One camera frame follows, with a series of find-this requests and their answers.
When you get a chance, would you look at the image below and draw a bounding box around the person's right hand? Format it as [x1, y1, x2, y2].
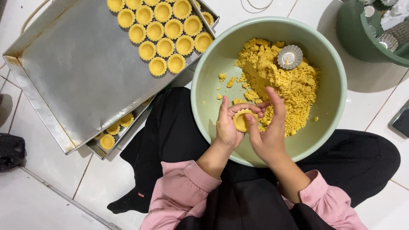
[245, 86, 287, 166]

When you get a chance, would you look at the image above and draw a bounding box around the person's left hand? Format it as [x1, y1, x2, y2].
[216, 95, 266, 151]

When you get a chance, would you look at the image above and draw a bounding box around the unfinished yellow tart shell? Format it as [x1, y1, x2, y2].
[232, 109, 260, 133]

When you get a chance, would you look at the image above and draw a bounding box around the crumbly yellow dough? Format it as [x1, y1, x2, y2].
[217, 38, 320, 137]

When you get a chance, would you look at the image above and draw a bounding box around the pale green mixing bowl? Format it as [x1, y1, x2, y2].
[191, 17, 348, 167]

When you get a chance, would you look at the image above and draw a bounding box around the person's pink left sleeve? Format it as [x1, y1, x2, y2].
[140, 160, 222, 230]

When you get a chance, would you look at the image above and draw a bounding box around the person's pink sleeve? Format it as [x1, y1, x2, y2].
[281, 169, 369, 230]
[140, 160, 222, 230]

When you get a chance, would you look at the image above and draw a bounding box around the person's black garment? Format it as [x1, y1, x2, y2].
[107, 87, 401, 230]

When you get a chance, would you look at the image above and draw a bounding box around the person's pink right sleeve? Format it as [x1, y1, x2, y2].
[281, 169, 369, 230]

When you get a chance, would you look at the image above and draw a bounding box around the fluted metal tart mould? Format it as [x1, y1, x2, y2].
[277, 45, 304, 70]

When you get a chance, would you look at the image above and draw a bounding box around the yellow dough tart shell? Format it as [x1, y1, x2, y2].
[201, 11, 215, 27]
[99, 134, 116, 151]
[119, 112, 135, 128]
[106, 122, 121, 135]

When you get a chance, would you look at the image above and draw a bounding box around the person's black sock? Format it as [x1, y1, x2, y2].
[107, 188, 146, 215]

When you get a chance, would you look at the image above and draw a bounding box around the group of yellow tart shells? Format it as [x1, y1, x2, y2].
[106, 0, 214, 77]

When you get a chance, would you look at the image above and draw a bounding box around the green bucket of metal moulds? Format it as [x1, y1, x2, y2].
[336, 0, 409, 68]

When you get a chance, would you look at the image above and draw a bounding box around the dark phone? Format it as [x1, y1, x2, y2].
[389, 100, 409, 139]

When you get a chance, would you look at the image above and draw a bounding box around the large steel baking tray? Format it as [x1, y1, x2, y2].
[3, 0, 218, 156]

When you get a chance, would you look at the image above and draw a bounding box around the black plastic bag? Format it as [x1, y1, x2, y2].
[0, 133, 26, 173]

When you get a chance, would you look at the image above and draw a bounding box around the beige cable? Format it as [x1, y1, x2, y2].
[20, 0, 54, 35]
[240, 0, 275, 14]

